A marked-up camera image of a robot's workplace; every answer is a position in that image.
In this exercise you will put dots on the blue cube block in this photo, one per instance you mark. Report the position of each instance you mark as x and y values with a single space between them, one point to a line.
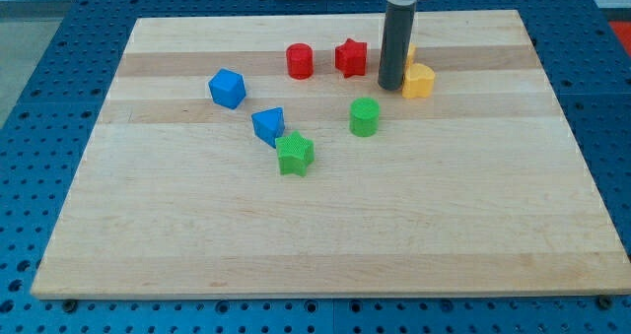
227 88

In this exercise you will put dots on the green star block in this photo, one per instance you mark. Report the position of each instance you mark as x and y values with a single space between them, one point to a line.
294 153

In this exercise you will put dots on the blue triangle block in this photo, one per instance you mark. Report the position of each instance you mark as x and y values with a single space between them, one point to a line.
268 125

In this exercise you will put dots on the green cylinder block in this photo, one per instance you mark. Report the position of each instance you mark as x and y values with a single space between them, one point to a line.
364 117

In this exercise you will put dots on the wooden board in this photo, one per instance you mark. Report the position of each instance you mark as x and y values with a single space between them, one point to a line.
479 190

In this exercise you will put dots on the red cylinder block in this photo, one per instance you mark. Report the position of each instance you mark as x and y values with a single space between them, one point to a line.
300 61

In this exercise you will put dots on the red star block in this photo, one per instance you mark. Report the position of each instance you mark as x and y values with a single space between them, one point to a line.
351 58

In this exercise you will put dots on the yellow heart block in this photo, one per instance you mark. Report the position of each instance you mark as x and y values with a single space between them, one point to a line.
418 81

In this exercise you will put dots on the yellow block behind pusher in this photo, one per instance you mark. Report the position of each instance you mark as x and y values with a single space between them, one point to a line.
410 56

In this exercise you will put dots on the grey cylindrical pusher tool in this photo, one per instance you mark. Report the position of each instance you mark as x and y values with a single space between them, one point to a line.
395 43

